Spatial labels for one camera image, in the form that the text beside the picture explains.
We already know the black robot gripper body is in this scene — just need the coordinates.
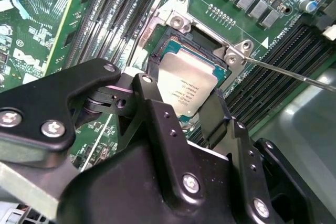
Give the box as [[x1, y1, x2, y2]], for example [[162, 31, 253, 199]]
[[56, 140, 253, 224]]

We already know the metal CPU locking lever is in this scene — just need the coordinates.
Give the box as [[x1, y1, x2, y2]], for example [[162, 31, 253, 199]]
[[240, 56, 336, 93]]

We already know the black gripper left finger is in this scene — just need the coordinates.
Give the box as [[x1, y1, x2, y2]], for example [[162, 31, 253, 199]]
[[0, 58, 208, 217]]

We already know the silver CPU chip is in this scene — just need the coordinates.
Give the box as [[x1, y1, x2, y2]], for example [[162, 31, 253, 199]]
[[154, 37, 233, 125]]

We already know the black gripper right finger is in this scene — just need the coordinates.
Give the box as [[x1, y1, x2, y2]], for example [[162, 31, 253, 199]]
[[198, 89, 320, 224]]

